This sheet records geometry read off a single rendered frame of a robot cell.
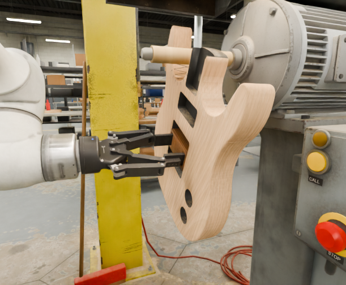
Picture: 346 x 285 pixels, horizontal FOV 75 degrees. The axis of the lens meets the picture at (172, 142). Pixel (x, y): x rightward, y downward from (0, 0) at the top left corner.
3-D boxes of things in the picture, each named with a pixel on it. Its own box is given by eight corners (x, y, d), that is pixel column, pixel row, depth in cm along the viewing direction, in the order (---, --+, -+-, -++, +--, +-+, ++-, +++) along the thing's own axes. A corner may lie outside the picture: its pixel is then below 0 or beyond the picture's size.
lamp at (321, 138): (311, 146, 35) (313, 128, 35) (329, 151, 33) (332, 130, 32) (307, 147, 35) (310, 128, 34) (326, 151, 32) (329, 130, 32)
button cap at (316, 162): (311, 167, 36) (314, 149, 36) (330, 173, 34) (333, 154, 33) (305, 168, 36) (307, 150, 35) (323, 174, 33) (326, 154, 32)
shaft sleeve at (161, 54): (223, 58, 53) (230, 48, 50) (227, 69, 52) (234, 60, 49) (148, 53, 47) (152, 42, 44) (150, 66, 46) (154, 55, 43)
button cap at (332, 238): (328, 237, 35) (332, 213, 34) (357, 253, 31) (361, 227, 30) (310, 242, 33) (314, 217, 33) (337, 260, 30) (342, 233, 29)
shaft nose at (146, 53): (149, 54, 46) (151, 44, 44) (150, 63, 45) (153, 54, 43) (139, 53, 46) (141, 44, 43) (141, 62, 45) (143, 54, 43)
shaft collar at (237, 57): (228, 58, 54) (238, 44, 50) (233, 74, 53) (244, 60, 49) (221, 58, 54) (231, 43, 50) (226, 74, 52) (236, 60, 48)
